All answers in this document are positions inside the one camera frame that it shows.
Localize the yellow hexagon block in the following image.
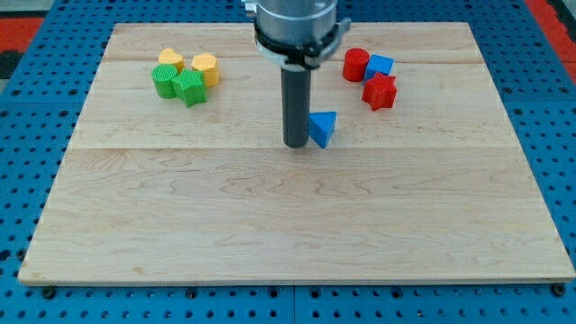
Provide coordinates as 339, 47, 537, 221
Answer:
191, 53, 221, 87

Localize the green cylinder block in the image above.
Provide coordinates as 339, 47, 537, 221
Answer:
151, 64, 178, 99

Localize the wooden board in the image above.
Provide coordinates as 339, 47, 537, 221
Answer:
19, 22, 575, 286

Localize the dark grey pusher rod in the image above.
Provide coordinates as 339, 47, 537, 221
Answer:
281, 68, 311, 149

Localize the red star block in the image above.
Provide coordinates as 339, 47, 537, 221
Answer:
362, 72, 398, 111

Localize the red cylinder block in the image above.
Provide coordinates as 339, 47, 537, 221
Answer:
342, 48, 370, 82

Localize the blue cube block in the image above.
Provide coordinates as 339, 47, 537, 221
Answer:
363, 54, 394, 83

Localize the blue triangle block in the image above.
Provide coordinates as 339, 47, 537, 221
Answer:
309, 111, 338, 149

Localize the green star block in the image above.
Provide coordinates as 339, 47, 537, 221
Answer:
171, 69, 207, 107

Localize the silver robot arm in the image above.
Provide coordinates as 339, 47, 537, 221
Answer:
242, 0, 351, 148

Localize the yellow heart block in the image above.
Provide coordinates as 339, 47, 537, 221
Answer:
157, 48, 185, 73

